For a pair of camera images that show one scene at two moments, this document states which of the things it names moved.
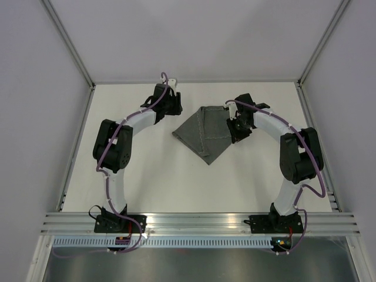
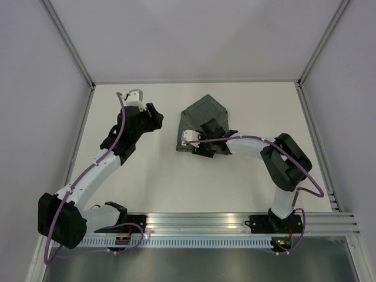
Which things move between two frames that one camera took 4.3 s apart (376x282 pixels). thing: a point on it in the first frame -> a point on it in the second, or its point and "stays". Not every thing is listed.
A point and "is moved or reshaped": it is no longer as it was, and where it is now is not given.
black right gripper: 237,136 -> 201,151
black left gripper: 177,98 -> 156,120
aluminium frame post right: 323,41 stays
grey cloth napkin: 207,133 is moved or reshaped
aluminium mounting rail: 197,224 stays
